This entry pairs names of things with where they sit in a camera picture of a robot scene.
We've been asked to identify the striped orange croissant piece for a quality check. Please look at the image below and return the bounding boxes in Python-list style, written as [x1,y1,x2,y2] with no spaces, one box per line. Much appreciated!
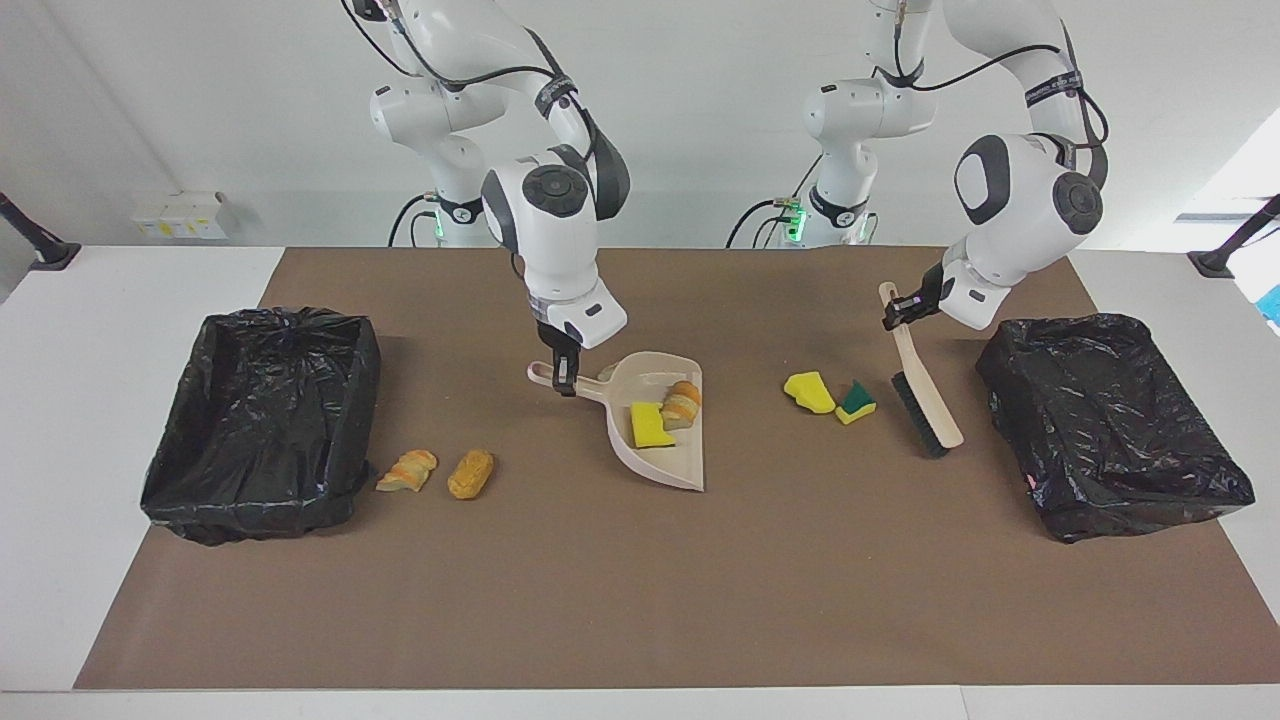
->
[375,449,439,494]

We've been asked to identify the beige plastic dustpan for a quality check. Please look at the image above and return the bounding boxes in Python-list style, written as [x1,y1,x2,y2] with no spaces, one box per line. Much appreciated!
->
[527,350,706,493]

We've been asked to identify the plain yellow sponge piece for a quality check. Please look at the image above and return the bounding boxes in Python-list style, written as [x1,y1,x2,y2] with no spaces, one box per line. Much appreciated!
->
[783,371,837,416]

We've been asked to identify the yellow sponge green backing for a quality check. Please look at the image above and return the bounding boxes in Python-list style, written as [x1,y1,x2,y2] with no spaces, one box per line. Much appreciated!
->
[629,401,679,450]

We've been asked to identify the brown bread roll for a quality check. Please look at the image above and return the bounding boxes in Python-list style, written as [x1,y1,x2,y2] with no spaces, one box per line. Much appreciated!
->
[447,449,495,500]

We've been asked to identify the crumpled black bag-lined bin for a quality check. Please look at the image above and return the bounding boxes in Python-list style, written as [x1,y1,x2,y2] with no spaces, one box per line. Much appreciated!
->
[975,313,1256,545]

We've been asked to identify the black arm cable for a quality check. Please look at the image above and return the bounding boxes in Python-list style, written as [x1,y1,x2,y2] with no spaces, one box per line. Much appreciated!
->
[880,0,1111,186]
[340,0,613,196]

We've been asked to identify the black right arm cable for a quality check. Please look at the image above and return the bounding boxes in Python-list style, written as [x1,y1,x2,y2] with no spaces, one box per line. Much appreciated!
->
[340,0,613,196]

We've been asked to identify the white wall box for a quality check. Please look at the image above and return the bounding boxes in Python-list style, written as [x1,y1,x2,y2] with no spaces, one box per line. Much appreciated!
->
[133,192,229,239]

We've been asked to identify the small green yellow sponge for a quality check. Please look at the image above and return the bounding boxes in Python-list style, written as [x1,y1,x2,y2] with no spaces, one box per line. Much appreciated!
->
[835,379,878,426]

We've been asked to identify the open black bag-lined bin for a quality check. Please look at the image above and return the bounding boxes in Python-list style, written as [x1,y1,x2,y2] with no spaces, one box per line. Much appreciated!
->
[140,307,382,547]

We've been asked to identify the black base cable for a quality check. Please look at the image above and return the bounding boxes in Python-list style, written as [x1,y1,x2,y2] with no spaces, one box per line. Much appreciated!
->
[388,193,441,248]
[727,150,826,248]

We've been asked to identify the beige brush black bristles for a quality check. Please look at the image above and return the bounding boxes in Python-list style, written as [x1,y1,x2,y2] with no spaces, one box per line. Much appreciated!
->
[878,281,965,460]

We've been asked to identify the black clamp stand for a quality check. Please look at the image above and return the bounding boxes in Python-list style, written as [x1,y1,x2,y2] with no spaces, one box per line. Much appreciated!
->
[1188,195,1280,279]
[0,192,81,271]

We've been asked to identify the brown table mat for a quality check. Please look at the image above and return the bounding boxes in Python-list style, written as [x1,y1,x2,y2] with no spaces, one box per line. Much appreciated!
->
[73,247,1280,691]

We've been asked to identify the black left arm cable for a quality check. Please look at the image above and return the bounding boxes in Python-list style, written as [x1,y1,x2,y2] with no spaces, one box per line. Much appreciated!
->
[880,0,1111,186]

